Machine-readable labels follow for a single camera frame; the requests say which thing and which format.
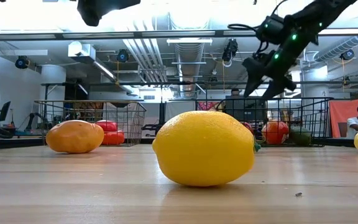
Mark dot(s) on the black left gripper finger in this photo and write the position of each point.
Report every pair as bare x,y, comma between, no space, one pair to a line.
104,6

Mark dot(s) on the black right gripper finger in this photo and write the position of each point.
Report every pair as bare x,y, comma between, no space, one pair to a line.
254,73
278,84

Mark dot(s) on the orange persimmon with green calyx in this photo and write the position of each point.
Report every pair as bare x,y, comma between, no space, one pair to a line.
275,132

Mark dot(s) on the red tomato with green calyx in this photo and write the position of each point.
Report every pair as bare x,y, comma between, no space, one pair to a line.
248,127

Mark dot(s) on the dark green lime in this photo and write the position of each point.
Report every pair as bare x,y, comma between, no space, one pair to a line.
300,136

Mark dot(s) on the yellow lemon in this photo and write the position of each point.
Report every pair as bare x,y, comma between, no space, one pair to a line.
204,149

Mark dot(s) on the orange-red carrot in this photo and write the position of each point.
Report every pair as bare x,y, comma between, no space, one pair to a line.
113,137

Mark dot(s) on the orange bumpy round produce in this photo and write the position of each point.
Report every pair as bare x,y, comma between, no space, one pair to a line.
75,137

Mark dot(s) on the black background robot arm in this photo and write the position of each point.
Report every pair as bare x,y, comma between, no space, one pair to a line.
33,119
158,126

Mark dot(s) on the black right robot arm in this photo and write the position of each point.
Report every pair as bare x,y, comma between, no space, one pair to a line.
309,18

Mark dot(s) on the black hanging ceiling device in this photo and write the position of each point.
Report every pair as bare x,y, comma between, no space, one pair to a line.
230,49

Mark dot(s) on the dark background monitor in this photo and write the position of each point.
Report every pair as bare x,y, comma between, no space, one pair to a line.
244,107

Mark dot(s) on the white ceiling unit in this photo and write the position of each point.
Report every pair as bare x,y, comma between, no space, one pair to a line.
81,49

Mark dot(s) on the colourful patterned cloth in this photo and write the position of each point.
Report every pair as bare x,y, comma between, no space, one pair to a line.
205,105

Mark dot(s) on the long ceiling light fixture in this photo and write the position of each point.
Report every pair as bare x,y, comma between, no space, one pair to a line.
104,70

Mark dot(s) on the orange cloth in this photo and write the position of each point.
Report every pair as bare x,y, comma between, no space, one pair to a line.
340,115

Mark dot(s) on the white linear ceiling light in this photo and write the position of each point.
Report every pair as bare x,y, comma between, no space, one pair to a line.
189,41

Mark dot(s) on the white background cloth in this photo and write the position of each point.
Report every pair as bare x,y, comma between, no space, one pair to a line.
179,109

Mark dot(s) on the small black background monitor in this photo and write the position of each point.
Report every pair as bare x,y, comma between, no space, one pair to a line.
5,110

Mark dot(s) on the black background frame bar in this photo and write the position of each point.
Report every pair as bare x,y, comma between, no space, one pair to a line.
197,83

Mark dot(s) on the silver slanted ceiling duct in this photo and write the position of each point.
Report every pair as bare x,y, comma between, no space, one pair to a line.
337,48

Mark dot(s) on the silver corrugated ceiling duct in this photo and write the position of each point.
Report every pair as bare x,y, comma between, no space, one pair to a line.
189,62

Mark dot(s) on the grey overhead frame bar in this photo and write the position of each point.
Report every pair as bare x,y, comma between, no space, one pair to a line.
182,33

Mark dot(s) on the black aluminium table frame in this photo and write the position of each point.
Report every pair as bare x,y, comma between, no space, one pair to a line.
11,143

